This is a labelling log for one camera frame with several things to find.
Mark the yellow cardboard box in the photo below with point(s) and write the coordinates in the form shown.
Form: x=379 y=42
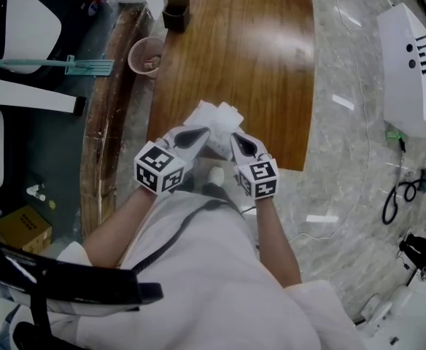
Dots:
x=21 y=228

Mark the black office chair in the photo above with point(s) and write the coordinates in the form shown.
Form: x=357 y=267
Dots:
x=63 y=279

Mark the white chair with black frame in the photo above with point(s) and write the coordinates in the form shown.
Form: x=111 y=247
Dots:
x=19 y=20

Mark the person's left forearm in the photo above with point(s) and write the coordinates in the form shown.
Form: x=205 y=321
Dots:
x=114 y=228

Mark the person's white shoe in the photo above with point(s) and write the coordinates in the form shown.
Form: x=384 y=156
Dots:
x=216 y=175

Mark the person's right forearm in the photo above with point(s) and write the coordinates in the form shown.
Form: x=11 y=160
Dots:
x=275 y=239

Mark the pink mesh waste basket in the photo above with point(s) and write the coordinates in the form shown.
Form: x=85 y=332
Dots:
x=144 y=57

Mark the dark brown open box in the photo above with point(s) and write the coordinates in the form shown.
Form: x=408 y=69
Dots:
x=176 y=13

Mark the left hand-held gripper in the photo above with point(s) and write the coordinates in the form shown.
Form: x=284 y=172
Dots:
x=158 y=170

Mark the white wet wipe pack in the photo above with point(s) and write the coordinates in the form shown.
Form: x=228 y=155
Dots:
x=223 y=120

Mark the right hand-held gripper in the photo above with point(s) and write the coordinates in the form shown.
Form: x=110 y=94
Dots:
x=258 y=179

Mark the black equipment stand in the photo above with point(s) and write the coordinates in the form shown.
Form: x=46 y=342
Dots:
x=422 y=253

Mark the teal floor squeegee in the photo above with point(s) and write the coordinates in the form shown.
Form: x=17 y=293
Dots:
x=52 y=64

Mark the small white bottles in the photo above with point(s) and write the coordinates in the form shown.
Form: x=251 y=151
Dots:
x=36 y=191

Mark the white rounded machine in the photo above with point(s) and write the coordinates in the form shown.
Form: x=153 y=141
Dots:
x=402 y=315

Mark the person's white clothing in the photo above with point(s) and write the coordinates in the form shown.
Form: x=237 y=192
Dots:
x=213 y=286

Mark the long white panel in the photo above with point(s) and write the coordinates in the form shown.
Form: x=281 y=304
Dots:
x=23 y=95

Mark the large white slotted housing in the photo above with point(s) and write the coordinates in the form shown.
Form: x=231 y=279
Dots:
x=406 y=75

